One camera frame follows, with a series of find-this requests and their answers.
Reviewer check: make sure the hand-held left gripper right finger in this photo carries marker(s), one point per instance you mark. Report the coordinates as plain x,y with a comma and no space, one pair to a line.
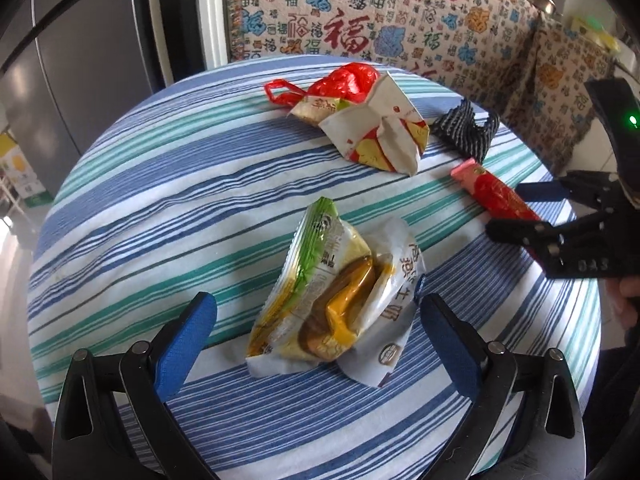
451,350

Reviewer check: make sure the black striped cloth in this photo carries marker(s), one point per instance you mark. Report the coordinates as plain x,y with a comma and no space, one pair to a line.
467,130

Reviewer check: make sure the person's right hand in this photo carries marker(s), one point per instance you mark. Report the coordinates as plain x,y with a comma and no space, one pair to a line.
627,302

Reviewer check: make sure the white snack wrapper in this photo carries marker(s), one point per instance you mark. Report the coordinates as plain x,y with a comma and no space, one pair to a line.
395,305

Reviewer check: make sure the white door frame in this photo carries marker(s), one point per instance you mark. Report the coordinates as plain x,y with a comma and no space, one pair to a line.
210,10

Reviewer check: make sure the crumpled white red paper carton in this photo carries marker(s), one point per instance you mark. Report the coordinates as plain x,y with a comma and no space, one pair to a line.
380,125

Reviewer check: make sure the yellow green packet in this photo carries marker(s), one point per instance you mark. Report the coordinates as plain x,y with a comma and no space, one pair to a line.
595,35

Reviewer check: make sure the blue green striped tablecloth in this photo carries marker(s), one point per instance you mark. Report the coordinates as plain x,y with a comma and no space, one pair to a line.
190,200

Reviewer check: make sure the green yellow snack wrapper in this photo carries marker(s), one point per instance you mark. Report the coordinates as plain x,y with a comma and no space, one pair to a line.
320,285

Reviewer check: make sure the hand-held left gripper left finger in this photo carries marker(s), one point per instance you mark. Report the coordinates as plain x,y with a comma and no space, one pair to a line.
186,342

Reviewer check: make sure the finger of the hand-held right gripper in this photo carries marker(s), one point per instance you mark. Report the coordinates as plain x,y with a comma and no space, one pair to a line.
520,235
542,191

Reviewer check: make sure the small printed fringed blanket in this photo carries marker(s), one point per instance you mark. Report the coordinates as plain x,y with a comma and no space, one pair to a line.
560,85

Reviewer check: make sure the large printed blanket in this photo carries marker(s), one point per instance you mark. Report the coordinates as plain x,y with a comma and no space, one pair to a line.
390,15

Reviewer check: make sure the green yellow cardboard box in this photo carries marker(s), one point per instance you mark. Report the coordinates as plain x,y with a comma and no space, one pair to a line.
22,170

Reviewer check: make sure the red foil packet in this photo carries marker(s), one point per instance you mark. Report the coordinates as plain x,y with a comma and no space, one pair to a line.
492,192

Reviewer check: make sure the red plastic bag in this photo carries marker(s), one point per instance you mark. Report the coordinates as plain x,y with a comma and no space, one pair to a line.
345,82

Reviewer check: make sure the grey refrigerator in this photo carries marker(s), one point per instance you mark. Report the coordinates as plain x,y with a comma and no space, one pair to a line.
85,70

